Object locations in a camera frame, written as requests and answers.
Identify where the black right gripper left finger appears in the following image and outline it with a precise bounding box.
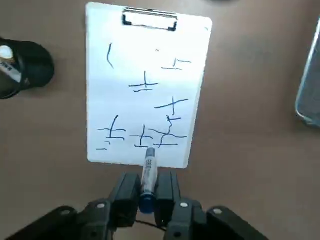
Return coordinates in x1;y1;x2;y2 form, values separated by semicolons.
7;171;142;240

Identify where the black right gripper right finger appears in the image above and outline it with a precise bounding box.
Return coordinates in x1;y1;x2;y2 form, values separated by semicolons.
153;169;271;240

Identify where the blue marker pen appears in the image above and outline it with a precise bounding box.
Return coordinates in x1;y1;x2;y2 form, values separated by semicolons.
138;147;159;215

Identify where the white A4 paper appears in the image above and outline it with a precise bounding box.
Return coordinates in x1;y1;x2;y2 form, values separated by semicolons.
86;3;212;166

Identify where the black pen holder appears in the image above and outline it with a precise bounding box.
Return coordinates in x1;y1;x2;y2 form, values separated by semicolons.
0;37;55;100

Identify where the grey mesh tray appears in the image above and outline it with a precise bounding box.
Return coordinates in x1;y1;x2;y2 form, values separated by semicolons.
294;16;320;128

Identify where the black metal clipboard clip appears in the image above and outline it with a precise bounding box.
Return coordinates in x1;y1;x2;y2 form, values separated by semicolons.
121;7;179;32

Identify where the white clipboard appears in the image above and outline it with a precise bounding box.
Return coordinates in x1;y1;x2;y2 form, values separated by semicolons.
85;1;213;169

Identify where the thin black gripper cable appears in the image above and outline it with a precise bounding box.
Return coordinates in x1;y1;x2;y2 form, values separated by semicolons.
134;219;167;232

